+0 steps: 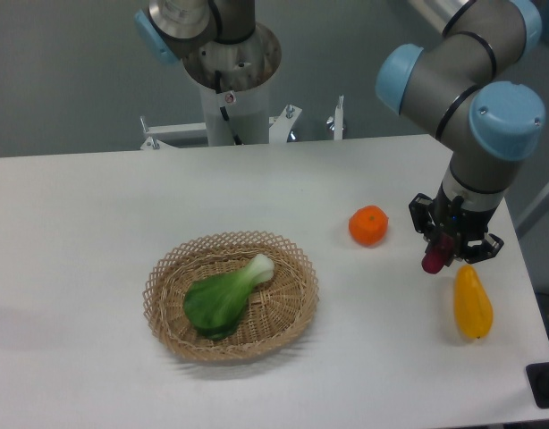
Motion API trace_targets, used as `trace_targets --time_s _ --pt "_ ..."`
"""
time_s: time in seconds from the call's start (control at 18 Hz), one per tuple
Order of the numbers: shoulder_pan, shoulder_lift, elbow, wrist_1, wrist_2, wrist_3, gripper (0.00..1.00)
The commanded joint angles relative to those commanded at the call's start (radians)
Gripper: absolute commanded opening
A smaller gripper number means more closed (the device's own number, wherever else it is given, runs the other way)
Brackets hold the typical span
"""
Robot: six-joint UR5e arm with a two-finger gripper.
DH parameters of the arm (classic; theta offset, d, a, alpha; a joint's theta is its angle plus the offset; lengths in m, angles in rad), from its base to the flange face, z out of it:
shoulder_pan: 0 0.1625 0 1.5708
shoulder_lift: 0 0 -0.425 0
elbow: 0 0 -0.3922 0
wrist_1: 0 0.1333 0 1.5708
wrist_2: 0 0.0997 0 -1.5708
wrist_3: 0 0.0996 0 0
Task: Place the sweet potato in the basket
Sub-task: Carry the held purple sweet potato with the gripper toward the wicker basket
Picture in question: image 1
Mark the woven wicker basket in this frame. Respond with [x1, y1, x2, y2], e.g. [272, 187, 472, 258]
[143, 231, 318, 362]

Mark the green bok choy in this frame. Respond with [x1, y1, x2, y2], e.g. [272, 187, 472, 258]
[183, 254, 275, 341]

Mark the robot base column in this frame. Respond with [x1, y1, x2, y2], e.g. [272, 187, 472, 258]
[133, 0, 283, 147]

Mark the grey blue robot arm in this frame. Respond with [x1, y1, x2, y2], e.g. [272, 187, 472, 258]
[376, 1, 546, 273]

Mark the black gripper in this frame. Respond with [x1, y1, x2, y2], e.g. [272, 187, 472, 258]
[409, 186, 504, 264]

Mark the white metal mounting frame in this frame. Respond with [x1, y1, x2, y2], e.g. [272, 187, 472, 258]
[140, 95, 347, 150]

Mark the yellow pepper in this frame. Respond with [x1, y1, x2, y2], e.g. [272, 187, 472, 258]
[453, 265, 494, 339]

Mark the orange tangerine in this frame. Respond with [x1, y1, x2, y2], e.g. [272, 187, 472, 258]
[348, 206, 389, 246]

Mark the purple red sweet potato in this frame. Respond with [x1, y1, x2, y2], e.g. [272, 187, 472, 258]
[421, 235, 454, 274]

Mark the black cable on column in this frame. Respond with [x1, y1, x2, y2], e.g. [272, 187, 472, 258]
[213, 70, 244, 147]

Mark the black device at edge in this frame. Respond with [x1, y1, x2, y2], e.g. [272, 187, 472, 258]
[526, 362, 549, 409]

